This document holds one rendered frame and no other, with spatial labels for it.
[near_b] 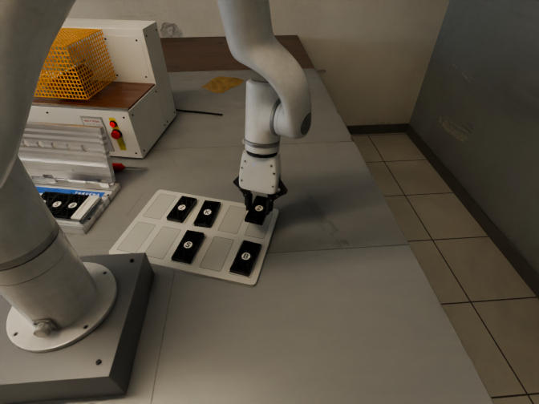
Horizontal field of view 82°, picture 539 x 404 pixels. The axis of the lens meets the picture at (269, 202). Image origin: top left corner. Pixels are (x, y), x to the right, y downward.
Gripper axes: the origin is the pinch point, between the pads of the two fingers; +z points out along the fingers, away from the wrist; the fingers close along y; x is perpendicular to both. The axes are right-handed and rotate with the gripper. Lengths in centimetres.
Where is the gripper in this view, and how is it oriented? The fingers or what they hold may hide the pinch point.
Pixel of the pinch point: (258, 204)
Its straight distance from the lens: 82.7
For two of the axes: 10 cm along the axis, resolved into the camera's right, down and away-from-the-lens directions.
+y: 9.5, 2.0, -2.2
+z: -0.6, 8.6, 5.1
